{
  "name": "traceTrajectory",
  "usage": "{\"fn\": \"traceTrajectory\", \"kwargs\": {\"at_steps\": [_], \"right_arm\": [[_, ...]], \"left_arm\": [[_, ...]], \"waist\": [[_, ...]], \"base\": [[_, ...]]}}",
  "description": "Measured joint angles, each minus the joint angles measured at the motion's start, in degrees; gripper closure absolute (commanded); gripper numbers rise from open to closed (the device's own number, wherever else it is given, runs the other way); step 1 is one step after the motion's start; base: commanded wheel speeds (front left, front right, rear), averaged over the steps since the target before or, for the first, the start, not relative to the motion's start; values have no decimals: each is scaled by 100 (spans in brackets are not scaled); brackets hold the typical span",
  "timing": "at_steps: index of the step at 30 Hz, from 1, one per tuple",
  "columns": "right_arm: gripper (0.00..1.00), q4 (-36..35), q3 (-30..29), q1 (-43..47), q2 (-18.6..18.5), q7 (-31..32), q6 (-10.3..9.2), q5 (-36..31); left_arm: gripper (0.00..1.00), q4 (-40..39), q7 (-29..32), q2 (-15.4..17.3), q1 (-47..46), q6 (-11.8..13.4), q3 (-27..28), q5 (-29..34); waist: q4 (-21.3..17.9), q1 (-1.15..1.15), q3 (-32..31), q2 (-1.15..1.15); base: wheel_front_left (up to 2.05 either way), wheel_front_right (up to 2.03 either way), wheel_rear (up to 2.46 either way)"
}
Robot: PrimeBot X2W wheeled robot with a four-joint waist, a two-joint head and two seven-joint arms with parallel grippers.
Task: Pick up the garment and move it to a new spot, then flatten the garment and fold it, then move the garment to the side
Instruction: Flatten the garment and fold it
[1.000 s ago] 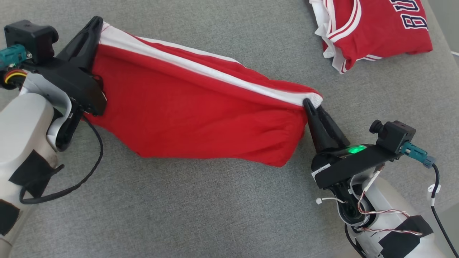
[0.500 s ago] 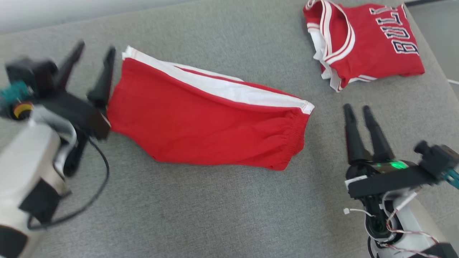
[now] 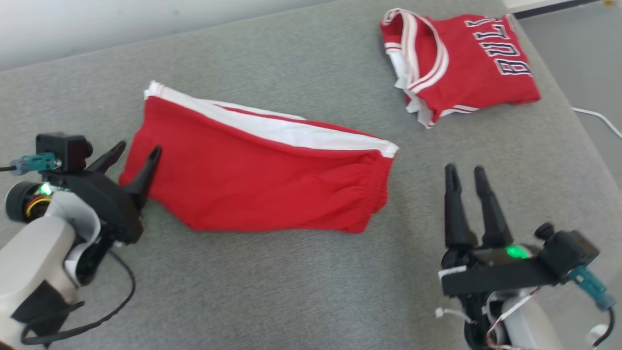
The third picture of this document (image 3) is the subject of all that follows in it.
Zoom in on camera cable teal plug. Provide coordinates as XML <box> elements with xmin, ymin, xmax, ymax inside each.
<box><xmin>0</xmin><ymin>152</ymin><xmax>62</xmax><ymax>177</ymax></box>
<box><xmin>568</xmin><ymin>266</ymin><xmax>617</xmax><ymax>349</ymax></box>

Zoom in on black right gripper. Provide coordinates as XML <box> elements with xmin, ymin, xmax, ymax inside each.
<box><xmin>438</xmin><ymin>163</ymin><xmax>560</xmax><ymax>298</ymax></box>

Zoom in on white floor cable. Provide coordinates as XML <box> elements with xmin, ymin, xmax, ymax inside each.
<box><xmin>572</xmin><ymin>106</ymin><xmax>622</xmax><ymax>140</ymax></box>

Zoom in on dark skirting board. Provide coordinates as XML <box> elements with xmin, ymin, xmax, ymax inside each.
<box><xmin>502</xmin><ymin>0</ymin><xmax>604</xmax><ymax>20</ymax></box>

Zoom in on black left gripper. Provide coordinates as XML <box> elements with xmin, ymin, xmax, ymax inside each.
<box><xmin>46</xmin><ymin>140</ymin><xmax>163</xmax><ymax>245</ymax></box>

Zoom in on red Bulls jersey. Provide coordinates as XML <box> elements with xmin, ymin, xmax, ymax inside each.
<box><xmin>380</xmin><ymin>7</ymin><xmax>541</xmax><ymax>130</ymax></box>

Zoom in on right camera cable teal plug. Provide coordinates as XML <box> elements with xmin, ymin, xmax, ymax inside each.
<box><xmin>568</xmin><ymin>266</ymin><xmax>617</xmax><ymax>349</ymax></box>

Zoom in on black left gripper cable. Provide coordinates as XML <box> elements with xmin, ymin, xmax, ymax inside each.
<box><xmin>19</xmin><ymin>247</ymin><xmax>136</xmax><ymax>346</ymax></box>

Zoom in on red shorts white stripe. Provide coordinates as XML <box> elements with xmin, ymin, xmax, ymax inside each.
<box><xmin>119</xmin><ymin>80</ymin><xmax>399</xmax><ymax>235</ymax></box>

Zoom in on left camera cable teal plug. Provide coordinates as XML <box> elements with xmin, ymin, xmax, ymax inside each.
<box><xmin>0</xmin><ymin>152</ymin><xmax>62</xmax><ymax>177</ymax></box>

